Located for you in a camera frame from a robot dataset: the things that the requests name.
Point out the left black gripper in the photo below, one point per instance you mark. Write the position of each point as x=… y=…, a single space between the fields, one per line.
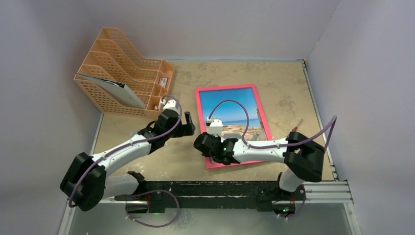
x=185 y=129

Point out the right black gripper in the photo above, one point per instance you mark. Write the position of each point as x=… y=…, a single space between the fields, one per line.
x=201 y=144

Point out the pink picture frame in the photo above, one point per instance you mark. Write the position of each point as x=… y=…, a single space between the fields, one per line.
x=202 y=129

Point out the blue red screwdriver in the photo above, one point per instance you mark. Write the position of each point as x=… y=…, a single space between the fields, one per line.
x=297 y=126

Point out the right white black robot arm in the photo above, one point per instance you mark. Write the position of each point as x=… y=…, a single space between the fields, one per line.
x=303 y=157

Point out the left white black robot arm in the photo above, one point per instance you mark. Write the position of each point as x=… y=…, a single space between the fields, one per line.
x=85 y=180

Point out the beach landscape photo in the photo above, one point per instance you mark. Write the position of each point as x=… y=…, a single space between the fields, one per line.
x=233 y=110

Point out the red white small box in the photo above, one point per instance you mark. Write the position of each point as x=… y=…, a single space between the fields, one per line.
x=163 y=81

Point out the grey folder in organizer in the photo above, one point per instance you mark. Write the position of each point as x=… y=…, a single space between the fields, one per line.
x=120 y=91

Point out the orange plastic file organizer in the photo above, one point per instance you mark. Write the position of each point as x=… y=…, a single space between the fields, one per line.
x=118 y=80

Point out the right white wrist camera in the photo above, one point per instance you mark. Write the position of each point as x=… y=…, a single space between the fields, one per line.
x=214 y=126

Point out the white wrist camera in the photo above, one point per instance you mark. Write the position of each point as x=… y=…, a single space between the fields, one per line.
x=214 y=126
x=170 y=104

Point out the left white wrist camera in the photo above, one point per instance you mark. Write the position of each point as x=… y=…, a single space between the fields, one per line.
x=170 y=104

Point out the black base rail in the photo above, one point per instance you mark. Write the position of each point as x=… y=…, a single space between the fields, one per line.
x=263 y=196

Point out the aluminium extrusion rail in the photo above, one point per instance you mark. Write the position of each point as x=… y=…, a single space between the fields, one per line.
x=328 y=192

